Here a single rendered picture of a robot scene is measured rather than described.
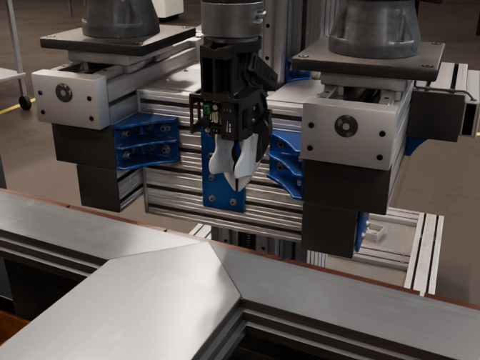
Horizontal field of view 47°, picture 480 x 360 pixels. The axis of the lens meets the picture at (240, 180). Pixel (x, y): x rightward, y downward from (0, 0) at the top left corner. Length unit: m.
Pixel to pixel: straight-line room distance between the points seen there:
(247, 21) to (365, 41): 0.30
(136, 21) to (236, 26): 0.46
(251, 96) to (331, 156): 0.21
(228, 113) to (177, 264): 0.19
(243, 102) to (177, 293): 0.23
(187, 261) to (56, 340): 0.19
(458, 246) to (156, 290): 2.01
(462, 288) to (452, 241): 0.36
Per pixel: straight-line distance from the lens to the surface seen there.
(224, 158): 0.76
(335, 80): 0.92
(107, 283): 0.68
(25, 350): 0.61
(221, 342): 0.60
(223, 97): 0.67
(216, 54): 0.66
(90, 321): 0.62
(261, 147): 0.74
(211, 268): 0.69
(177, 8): 8.60
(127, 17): 1.11
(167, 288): 0.65
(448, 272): 2.35
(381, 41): 0.92
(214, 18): 0.67
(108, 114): 1.02
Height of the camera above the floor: 1.22
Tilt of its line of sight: 24 degrees down
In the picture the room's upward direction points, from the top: straight up
